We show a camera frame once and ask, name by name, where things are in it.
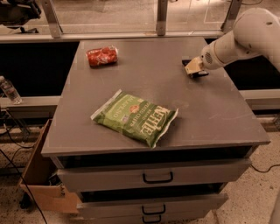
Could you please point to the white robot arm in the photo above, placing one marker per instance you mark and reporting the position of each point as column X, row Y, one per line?
column 255, row 32

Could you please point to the green jalapeno chip bag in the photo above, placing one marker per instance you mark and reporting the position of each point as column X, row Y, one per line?
column 135, row 117

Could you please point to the black office chair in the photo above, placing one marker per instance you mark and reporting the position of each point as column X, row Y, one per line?
column 14, row 14

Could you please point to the brown cardboard box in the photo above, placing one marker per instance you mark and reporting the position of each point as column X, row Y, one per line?
column 36, row 175

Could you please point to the dark blue rxbar blueberry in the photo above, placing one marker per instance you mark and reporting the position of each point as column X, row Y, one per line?
column 195, row 75

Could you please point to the red crushed soda can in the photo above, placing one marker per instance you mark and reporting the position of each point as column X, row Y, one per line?
column 102, row 56

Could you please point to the clear plastic water bottle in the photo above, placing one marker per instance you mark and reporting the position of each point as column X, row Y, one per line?
column 10, row 91

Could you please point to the grey drawer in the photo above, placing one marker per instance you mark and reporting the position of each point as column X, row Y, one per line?
column 188, row 206
column 116, row 177
column 149, row 219

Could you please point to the middle grey drawer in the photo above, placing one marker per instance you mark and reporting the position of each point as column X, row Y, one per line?
column 188, row 206

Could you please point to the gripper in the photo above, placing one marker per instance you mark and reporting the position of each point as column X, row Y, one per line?
column 210, row 59

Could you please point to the grey drawer cabinet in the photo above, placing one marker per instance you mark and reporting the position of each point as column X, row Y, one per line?
column 213, row 122

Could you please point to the top grey drawer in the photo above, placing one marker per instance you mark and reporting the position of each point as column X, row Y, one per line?
column 116, row 177

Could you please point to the metal window frame rail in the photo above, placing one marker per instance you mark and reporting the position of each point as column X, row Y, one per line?
column 127, row 19

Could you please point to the bottom grey drawer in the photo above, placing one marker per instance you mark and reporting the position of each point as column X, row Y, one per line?
column 149, row 219

